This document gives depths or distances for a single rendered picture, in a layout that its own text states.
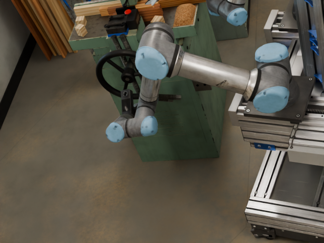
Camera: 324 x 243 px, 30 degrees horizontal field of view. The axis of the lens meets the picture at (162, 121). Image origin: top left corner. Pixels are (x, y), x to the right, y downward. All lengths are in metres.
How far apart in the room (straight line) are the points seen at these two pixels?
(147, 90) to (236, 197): 0.97
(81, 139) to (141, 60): 1.72
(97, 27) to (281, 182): 1.10
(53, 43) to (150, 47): 2.35
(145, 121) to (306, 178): 0.87
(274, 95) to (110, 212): 1.46
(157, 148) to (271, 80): 1.32
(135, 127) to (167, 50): 0.43
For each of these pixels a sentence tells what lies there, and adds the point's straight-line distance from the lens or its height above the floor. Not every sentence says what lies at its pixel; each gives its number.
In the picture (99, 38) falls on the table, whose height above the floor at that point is 0.89.
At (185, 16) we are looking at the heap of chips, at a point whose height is 0.93.
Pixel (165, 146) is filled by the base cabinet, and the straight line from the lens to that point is 3.24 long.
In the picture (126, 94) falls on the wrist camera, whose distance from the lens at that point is 2.52.
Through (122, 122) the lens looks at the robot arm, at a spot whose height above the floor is 0.87.
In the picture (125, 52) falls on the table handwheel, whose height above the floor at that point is 0.95.
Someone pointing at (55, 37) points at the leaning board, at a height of 0.18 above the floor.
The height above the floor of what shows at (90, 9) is 0.93.
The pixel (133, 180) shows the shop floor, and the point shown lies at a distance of 3.32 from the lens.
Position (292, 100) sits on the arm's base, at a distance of 2.28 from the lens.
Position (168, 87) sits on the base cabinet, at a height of 0.55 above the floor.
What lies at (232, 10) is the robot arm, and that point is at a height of 1.06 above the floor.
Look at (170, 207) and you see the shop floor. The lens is 3.14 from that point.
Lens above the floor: 2.46
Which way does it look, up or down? 44 degrees down
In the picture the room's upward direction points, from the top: 22 degrees counter-clockwise
